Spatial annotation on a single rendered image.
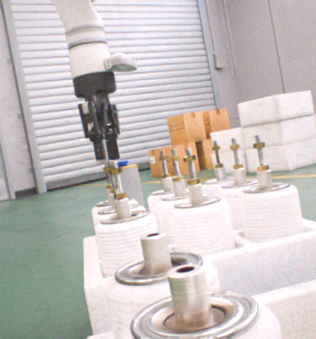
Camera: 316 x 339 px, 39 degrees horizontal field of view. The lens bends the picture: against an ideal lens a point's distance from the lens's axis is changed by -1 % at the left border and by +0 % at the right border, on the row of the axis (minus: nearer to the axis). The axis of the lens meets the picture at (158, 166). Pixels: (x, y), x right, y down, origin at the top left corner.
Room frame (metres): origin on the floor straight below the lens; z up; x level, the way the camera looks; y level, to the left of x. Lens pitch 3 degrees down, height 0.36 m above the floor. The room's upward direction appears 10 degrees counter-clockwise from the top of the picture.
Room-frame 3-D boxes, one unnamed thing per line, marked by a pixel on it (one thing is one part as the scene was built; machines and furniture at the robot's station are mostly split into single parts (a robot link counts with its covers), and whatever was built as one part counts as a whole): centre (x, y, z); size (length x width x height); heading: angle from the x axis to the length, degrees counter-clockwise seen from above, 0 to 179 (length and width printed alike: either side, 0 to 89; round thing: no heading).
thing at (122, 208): (0.69, 0.07, 0.26); 0.02 x 0.02 x 0.03
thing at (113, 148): (0.84, 0.08, 0.36); 0.02 x 0.01 x 0.04; 77
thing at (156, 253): (0.37, 0.02, 0.26); 0.02 x 0.02 x 0.03
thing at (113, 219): (0.69, 0.07, 0.25); 0.08 x 0.08 x 0.01
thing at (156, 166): (4.88, -0.10, 0.15); 0.30 x 0.24 x 0.30; 121
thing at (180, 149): (4.58, -0.23, 0.15); 0.30 x 0.24 x 0.30; 31
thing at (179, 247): (0.71, -0.05, 0.16); 0.10 x 0.10 x 0.18
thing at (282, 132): (3.42, -0.95, 0.27); 0.39 x 0.39 x 0.18; 33
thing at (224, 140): (3.76, -0.75, 0.27); 0.39 x 0.39 x 0.18; 34
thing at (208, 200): (0.71, -0.05, 0.25); 0.08 x 0.08 x 0.01
